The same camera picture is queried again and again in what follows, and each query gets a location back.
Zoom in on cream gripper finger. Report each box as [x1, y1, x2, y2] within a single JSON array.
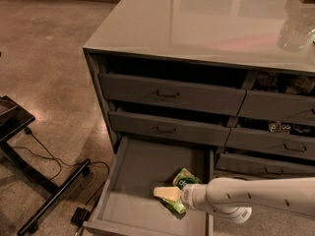
[[154, 187, 182, 202]]

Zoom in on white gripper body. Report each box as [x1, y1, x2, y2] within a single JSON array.
[[180, 184, 206, 211]]

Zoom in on green rice chip bag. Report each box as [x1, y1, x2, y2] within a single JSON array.
[[162, 168, 202, 214]]

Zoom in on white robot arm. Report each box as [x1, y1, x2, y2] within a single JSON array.
[[154, 177, 315, 223]]

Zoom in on bottom right grey drawer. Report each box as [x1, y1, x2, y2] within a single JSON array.
[[216, 153, 315, 178]]

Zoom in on grey drawer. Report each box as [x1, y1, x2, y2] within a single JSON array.
[[238, 90, 315, 126], [216, 153, 315, 178], [225, 128, 315, 160], [108, 111, 230, 147], [99, 73, 245, 115]]

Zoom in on open bottom left drawer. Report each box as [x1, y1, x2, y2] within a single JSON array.
[[84, 137, 213, 236]]

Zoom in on middle left grey drawer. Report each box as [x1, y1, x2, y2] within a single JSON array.
[[108, 111, 230, 147]]

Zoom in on snacks in middle right drawer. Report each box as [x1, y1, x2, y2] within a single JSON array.
[[268, 122, 314, 137]]

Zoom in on top left grey drawer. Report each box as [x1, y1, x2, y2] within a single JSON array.
[[99, 73, 245, 115]]

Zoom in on middle right grey drawer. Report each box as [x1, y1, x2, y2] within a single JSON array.
[[225, 128, 315, 160]]

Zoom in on grey drawer cabinet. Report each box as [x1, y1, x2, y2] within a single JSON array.
[[84, 0, 315, 150]]

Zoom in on top right grey drawer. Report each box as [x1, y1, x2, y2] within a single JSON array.
[[238, 90, 315, 126]]

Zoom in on black power adapter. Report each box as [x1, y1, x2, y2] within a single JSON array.
[[71, 207, 90, 226]]

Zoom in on black rolling stand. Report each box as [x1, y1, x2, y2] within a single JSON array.
[[0, 95, 92, 236]]

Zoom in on black floor cable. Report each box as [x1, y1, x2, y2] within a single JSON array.
[[12, 127, 111, 208]]

